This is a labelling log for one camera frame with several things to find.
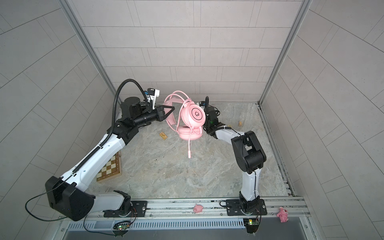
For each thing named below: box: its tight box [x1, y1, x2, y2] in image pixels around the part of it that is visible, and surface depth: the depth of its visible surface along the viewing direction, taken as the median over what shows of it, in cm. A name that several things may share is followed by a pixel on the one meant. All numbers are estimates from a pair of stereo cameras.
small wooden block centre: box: [159, 131, 168, 140], surface depth 98 cm
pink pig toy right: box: [276, 206, 289, 223], surface depth 69 cm
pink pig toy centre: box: [193, 203, 204, 213], surface depth 72 cm
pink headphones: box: [163, 90, 206, 159], surface depth 58 cm
